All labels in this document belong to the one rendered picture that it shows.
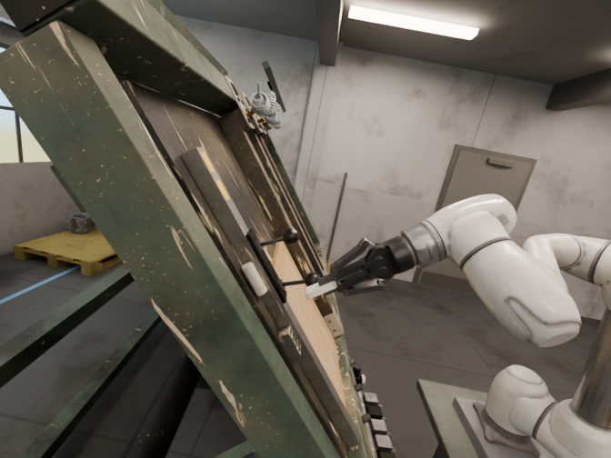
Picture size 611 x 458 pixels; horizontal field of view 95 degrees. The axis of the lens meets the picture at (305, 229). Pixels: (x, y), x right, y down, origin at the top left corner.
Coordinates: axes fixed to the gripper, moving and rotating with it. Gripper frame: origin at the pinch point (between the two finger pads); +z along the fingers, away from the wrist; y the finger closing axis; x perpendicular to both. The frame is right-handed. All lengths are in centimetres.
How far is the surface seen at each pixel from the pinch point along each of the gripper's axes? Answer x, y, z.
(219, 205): 7.5, -24.8, 13.4
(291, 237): 3.0, -12.3, 1.2
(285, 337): 3.5, 10.4, 13.9
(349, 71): 368, -91, -114
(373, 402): 37, 77, 7
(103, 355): 121, 44, 186
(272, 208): 58, -12, 12
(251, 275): 4.1, -7.6, 13.7
